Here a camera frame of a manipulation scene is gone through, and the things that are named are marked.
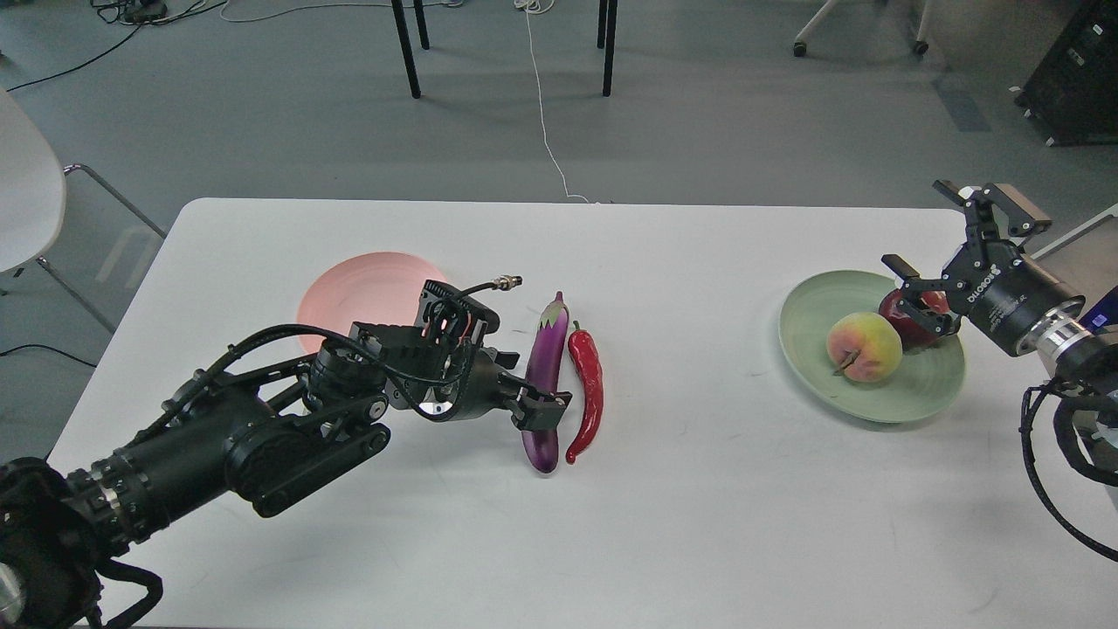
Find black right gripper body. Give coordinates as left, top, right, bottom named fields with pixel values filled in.
left=942, top=244, right=1086, bottom=356

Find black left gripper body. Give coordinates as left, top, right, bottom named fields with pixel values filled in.
left=419, top=347, right=520, bottom=422

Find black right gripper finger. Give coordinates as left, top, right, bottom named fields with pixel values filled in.
left=881, top=252, right=966, bottom=337
left=934, top=180, right=1052, bottom=263

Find red pomegranate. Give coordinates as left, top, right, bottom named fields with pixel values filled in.
left=878, top=289, right=950, bottom=353

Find purple eggplant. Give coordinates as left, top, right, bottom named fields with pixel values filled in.
left=521, top=290, right=570, bottom=473

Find red chili pepper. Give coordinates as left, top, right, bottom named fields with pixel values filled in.
left=563, top=321, right=604, bottom=465

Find yellow pink peach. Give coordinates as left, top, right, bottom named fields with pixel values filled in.
left=825, top=311, right=904, bottom=384

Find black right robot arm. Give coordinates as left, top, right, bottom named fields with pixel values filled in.
left=882, top=180, right=1115, bottom=560

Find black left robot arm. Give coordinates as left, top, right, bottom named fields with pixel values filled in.
left=3, top=280, right=571, bottom=628

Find black equipment cabinet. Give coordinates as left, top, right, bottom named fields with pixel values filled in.
left=1014, top=1, right=1117, bottom=146

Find pink plate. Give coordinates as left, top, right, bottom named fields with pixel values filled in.
left=296, top=252, right=446, bottom=335

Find white rolling chair base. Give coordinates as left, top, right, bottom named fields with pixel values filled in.
left=792, top=0, right=930, bottom=59

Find black table legs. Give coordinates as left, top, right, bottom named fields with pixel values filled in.
left=389, top=1, right=619, bottom=101

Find white chair left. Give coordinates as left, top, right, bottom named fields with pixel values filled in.
left=1, top=93, right=167, bottom=334

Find white floor cable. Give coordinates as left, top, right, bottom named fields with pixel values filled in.
left=514, top=0, right=601, bottom=204

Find black floor cables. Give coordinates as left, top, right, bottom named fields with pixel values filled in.
left=0, top=0, right=230, bottom=93

